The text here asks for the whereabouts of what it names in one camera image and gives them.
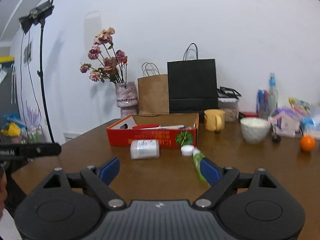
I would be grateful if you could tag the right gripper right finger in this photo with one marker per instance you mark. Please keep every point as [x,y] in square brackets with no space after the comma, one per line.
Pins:
[222,183]

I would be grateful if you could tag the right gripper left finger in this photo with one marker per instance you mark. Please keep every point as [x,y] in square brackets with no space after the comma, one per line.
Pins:
[96,184]

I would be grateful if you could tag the green spray bottle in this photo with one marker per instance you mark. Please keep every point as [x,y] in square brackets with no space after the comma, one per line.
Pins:
[197,157]

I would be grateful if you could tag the clear bottle with label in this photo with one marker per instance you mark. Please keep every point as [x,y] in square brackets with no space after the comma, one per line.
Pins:
[144,149]

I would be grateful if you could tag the red and white lint brush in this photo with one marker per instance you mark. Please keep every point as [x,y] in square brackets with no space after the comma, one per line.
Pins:
[156,126]

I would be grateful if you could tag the person's left hand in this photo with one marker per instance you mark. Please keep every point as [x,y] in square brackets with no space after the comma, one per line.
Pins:
[3,193]

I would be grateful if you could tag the white round jar lid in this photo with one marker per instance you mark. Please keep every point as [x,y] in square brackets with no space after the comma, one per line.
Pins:
[187,150]

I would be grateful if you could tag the white ceramic bowl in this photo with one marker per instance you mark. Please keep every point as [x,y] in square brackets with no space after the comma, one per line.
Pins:
[254,130]

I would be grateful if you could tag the yellow ceramic mug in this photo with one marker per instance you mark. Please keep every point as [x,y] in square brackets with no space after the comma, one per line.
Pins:
[214,120]

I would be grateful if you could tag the red cardboard pumpkin box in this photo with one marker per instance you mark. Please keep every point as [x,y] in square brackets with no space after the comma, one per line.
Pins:
[121,134]

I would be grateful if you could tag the small red box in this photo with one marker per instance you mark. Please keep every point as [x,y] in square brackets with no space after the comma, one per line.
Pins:
[243,114]

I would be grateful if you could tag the clear plastic food container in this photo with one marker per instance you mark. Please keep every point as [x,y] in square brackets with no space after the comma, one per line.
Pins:
[228,101]

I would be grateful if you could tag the mottled pink vase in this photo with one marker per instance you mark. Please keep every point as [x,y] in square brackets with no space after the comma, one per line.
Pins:
[127,98]

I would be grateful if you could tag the purple packaged item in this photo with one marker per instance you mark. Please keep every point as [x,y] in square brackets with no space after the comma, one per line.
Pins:
[284,123]

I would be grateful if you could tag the blue soda can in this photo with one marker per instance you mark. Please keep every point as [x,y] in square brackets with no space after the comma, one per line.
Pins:
[262,103]

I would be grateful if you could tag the orange fruit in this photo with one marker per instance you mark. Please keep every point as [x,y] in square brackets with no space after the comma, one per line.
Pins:
[307,143]

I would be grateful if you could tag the clear glass bottle blue cap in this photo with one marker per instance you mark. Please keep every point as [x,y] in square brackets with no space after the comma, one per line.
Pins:
[272,94]

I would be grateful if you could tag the black paper bag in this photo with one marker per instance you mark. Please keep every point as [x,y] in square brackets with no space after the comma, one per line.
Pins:
[192,83]

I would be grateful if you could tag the brown paper bag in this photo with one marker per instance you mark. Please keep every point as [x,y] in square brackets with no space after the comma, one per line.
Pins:
[153,92]

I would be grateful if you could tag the colourful snack package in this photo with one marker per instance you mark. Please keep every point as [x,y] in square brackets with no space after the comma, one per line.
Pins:
[300,105]

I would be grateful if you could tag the dried pink flowers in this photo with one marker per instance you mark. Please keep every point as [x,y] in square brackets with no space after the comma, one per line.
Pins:
[111,64]

